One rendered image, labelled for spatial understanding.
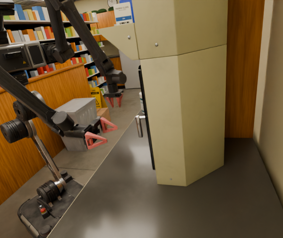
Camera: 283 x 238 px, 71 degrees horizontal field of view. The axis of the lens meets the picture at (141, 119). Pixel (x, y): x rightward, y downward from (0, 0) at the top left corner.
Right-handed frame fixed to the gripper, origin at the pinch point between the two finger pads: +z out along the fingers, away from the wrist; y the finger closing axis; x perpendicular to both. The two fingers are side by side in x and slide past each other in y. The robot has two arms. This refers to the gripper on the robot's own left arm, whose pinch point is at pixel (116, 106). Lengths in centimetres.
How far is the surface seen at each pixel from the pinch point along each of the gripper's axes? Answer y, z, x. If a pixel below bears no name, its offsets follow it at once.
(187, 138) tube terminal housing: 45, -5, -46
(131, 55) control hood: 30, -34, -46
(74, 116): -115, 55, 107
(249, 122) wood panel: 71, 6, -10
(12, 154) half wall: -160, 70, 38
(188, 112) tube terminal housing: 46, -14, -45
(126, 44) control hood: 29, -37, -46
